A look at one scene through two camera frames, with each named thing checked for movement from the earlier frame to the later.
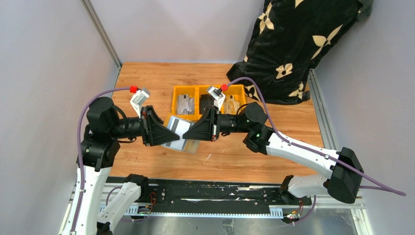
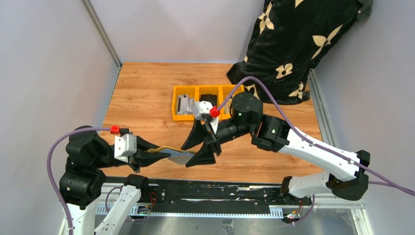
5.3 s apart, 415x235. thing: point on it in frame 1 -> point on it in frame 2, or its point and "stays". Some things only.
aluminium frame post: [95, 17] stays
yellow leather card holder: [178, 125] -> [176, 155]
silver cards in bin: [185, 105] stays
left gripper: [152, 128] -> [142, 156]
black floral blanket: [289, 38] stays
